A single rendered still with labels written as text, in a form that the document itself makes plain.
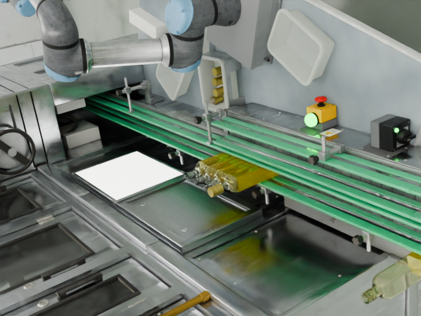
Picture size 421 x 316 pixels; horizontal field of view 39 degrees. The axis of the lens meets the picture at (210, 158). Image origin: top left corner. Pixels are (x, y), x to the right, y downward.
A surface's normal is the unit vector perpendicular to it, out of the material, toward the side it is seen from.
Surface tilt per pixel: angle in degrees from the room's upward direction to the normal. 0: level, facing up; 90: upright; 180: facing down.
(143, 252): 90
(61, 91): 90
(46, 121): 90
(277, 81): 0
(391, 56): 0
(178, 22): 7
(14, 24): 90
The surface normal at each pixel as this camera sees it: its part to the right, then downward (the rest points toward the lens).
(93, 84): 0.58, 0.25
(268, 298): -0.12, -0.92
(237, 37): -0.80, 0.33
